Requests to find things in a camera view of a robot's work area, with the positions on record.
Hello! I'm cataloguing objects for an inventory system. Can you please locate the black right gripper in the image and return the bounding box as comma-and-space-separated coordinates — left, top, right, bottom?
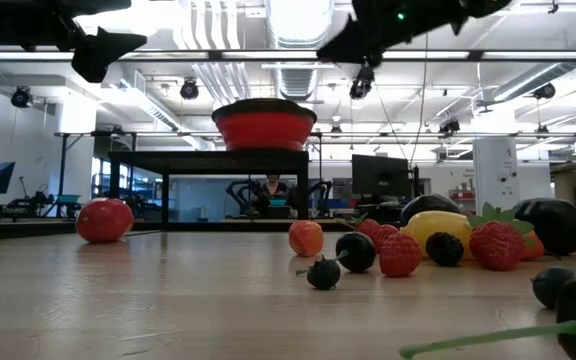
317, 0, 404, 67

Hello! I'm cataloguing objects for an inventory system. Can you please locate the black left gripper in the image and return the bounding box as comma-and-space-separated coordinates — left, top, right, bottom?
52, 14, 148, 84

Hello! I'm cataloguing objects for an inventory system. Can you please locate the red grey collapsible colander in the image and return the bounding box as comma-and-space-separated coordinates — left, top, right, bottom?
211, 97, 318, 153

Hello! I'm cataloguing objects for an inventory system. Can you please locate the large dark purple fruit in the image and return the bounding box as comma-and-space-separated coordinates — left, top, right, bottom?
399, 193, 464, 227
511, 197, 576, 257

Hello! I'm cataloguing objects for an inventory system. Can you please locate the small orange fruit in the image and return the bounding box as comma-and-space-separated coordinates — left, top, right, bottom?
520, 230, 545, 262

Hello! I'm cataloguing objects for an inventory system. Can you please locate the black ceiling spotlight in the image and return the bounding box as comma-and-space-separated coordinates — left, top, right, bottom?
348, 64, 377, 101
437, 117, 462, 136
179, 78, 201, 101
532, 82, 557, 101
10, 85, 33, 110

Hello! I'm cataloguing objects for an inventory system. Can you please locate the black overhead light bar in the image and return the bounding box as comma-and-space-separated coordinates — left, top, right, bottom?
0, 48, 576, 64

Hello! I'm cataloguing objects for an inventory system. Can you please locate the black computer monitor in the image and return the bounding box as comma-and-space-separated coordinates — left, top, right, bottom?
351, 153, 412, 199

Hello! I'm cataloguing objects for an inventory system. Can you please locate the black mesh shelf riser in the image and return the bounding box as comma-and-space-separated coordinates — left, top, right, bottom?
107, 149, 311, 221

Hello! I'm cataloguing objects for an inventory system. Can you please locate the person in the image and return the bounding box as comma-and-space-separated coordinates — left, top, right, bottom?
252, 173, 292, 219

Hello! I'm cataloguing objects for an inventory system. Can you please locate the red bell pepper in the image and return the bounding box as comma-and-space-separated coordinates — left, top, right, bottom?
75, 197, 135, 245

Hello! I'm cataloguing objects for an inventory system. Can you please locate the red strawberry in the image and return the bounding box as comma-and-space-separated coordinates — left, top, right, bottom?
350, 212, 385, 251
466, 201, 535, 273

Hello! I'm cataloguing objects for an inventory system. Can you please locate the black background equipment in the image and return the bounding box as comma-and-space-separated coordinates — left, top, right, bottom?
6, 175, 59, 219

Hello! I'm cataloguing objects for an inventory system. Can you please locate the white square column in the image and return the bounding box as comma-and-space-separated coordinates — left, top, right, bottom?
472, 137, 521, 217

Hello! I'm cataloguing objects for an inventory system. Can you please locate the orange-red peach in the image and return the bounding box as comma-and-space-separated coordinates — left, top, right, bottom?
288, 220, 325, 258

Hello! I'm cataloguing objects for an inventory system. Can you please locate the red raspberry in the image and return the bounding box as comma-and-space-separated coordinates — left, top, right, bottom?
378, 233, 423, 279

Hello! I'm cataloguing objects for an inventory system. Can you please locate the black blackberry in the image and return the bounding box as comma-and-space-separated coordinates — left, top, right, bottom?
424, 231, 466, 268

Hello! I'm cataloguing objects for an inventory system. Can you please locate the dark blueberry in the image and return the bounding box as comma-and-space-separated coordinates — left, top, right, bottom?
305, 255, 342, 291
531, 266, 576, 311

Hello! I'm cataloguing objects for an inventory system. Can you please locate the silver ventilation duct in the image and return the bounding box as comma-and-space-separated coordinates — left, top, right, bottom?
265, 0, 336, 104

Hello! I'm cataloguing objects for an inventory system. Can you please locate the thin hanging cable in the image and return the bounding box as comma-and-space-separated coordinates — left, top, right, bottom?
407, 32, 432, 169

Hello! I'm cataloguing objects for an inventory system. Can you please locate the background black metal frame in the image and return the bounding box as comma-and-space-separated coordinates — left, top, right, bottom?
53, 129, 576, 217

